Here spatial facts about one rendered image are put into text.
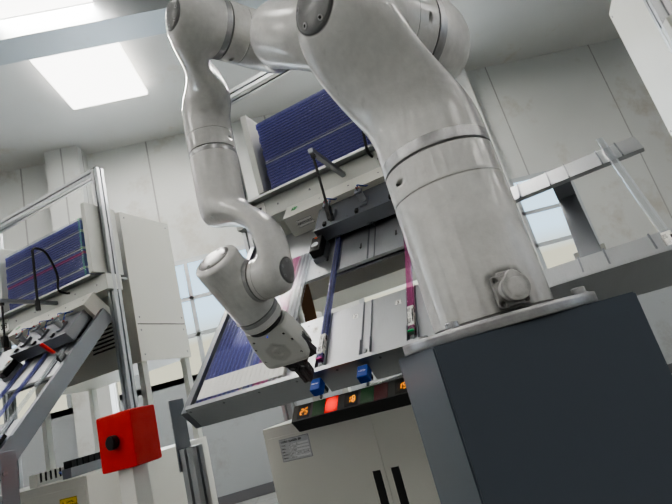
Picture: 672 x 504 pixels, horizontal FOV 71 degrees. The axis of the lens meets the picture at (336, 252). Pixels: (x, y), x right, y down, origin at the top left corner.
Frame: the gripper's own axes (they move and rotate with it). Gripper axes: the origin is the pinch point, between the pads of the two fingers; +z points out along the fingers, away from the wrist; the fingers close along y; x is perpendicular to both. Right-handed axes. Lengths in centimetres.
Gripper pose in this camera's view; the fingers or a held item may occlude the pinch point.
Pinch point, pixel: (305, 370)
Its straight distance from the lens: 100.5
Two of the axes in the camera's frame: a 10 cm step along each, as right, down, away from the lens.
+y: 8.8, -3.4, -3.4
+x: 0.9, -5.8, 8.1
